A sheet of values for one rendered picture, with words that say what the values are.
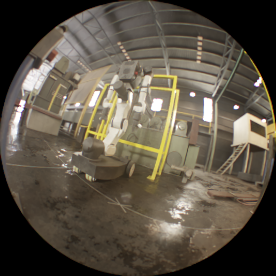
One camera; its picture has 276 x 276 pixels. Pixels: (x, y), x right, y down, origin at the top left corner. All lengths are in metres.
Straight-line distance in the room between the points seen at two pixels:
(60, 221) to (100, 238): 0.18
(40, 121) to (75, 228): 2.68
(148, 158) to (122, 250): 2.09
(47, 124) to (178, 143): 3.33
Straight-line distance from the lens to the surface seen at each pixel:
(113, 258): 0.43
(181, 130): 2.39
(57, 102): 3.83
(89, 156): 0.81
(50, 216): 0.52
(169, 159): 2.20
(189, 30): 11.02
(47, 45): 0.41
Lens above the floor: 0.39
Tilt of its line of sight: 5 degrees up
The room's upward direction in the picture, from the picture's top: 16 degrees clockwise
